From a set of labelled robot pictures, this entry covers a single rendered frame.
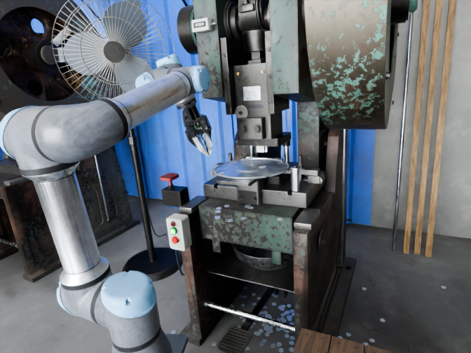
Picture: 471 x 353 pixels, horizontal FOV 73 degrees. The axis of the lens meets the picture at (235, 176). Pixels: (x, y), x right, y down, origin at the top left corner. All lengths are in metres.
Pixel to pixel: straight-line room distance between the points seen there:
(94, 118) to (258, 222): 0.73
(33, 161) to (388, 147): 2.13
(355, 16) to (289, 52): 0.36
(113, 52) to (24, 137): 1.09
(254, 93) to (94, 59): 0.91
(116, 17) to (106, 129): 1.20
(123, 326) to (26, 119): 0.48
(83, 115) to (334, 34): 0.59
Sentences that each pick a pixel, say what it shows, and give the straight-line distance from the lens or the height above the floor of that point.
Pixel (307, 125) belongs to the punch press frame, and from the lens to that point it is 1.46.
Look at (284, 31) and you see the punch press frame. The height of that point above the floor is 1.26.
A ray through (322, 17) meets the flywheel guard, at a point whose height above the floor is 1.24.
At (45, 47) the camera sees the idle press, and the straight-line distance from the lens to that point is 2.15.
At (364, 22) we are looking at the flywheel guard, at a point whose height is 1.22.
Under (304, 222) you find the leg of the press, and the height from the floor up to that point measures 0.64.
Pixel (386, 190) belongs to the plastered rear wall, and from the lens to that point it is 2.52.
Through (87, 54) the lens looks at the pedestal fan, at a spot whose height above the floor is 1.29.
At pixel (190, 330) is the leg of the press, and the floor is 0.03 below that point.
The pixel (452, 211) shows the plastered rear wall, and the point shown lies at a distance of 2.58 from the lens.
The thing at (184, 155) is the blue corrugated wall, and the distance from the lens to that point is 2.99.
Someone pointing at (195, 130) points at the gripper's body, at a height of 0.96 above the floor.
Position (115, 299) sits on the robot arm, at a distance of 0.80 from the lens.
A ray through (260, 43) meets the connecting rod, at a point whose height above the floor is 1.24.
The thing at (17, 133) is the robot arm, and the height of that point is 1.05.
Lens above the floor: 1.11
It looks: 17 degrees down
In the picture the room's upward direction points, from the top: 4 degrees counter-clockwise
